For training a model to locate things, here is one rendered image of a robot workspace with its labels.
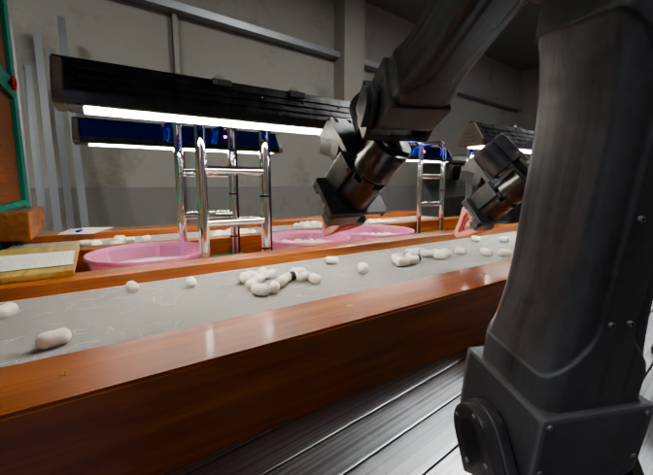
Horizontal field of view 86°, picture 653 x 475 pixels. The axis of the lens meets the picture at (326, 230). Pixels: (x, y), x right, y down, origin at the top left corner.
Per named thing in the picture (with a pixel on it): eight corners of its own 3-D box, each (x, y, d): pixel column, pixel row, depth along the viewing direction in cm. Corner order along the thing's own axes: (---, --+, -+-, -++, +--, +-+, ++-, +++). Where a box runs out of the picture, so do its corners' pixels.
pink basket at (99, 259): (228, 278, 96) (227, 243, 94) (160, 312, 70) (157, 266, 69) (147, 272, 102) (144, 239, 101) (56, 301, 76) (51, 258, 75)
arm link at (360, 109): (333, 120, 52) (349, 38, 42) (389, 122, 53) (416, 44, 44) (346, 179, 45) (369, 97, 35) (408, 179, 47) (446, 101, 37)
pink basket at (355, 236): (429, 257, 121) (430, 230, 120) (370, 267, 107) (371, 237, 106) (378, 246, 143) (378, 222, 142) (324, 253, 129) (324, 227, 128)
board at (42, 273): (74, 276, 63) (73, 269, 63) (-43, 289, 55) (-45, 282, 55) (80, 248, 91) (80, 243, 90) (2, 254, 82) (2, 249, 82)
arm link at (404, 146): (345, 148, 48) (369, 108, 44) (379, 157, 51) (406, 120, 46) (354, 186, 45) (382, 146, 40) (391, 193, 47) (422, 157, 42)
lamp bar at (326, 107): (392, 135, 81) (393, 103, 80) (50, 101, 47) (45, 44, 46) (369, 139, 87) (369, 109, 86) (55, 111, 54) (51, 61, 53)
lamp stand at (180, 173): (245, 265, 110) (240, 118, 104) (176, 274, 99) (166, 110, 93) (225, 254, 125) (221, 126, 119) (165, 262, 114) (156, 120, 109)
